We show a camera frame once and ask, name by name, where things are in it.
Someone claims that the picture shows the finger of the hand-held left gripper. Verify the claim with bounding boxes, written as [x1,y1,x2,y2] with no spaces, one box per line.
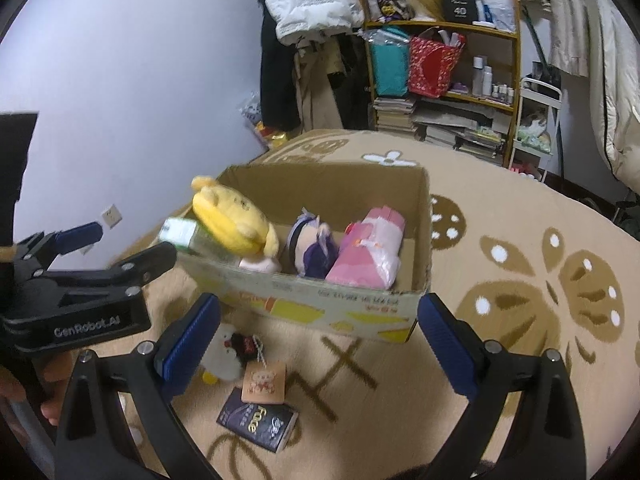
[55,242,178,308]
[17,221,104,273]

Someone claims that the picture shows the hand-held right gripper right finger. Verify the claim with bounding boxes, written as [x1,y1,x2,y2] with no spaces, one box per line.
[417,292,587,480]

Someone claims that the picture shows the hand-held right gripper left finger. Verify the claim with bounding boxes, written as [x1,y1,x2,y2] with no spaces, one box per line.
[54,292,222,480]

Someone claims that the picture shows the small white plush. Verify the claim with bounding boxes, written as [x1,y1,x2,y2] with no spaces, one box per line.
[201,323,287,405]

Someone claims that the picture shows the green tissue pack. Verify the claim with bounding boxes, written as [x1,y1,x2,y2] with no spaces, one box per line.
[159,217,241,267]

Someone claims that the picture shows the yellow dog plush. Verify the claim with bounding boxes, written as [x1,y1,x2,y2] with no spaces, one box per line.
[191,175,281,258]

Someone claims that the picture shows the dark tissue pack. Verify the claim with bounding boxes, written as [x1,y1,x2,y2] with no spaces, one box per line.
[216,387,299,454]

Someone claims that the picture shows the pink swirl plush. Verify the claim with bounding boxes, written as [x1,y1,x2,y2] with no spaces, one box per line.
[239,255,281,275]

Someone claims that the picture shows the pink bear plush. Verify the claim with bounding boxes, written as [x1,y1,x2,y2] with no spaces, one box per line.
[325,222,401,291]

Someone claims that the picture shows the printed cardboard box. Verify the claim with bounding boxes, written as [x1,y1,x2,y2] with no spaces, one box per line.
[170,162,433,346]

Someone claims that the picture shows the pink plastic pack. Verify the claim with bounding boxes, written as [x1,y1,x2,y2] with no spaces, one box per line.
[362,205,407,261]

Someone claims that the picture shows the purple-haired plush doll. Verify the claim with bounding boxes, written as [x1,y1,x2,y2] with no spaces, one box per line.
[285,212,341,279]

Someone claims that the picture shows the person's left hand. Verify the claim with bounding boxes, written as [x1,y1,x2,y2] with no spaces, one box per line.
[40,355,71,426]

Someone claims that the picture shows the beige patterned rug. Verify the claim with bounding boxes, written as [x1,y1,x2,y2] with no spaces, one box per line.
[115,129,640,480]

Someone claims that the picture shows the plastic bag of snacks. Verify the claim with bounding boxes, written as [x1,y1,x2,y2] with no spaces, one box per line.
[239,91,291,151]

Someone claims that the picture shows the black hanging garment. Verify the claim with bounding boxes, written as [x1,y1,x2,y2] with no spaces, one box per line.
[255,0,303,133]

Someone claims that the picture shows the pile of papers and magazines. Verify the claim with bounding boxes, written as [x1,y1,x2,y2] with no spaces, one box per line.
[412,100,508,163]

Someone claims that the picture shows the beige hanging coat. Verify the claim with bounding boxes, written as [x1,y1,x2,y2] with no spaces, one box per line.
[292,42,346,133]

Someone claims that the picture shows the white trolley cart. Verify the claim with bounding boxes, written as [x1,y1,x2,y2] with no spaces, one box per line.
[510,77,563,183]

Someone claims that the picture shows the stack of books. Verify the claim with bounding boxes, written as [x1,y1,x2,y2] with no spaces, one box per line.
[372,96,418,136]

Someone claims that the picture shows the dark hanging trousers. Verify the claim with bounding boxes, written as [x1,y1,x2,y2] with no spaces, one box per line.
[325,32,373,131]

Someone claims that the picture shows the red patterned bag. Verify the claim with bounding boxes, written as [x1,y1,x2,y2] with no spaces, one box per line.
[407,30,467,98]

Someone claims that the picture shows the teal bag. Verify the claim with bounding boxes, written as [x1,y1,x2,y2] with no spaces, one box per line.
[369,30,412,98]

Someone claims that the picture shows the black box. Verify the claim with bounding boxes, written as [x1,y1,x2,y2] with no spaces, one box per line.
[441,0,476,23]

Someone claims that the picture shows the yellow frame shelf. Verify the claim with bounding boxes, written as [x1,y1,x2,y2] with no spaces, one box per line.
[361,0,522,168]

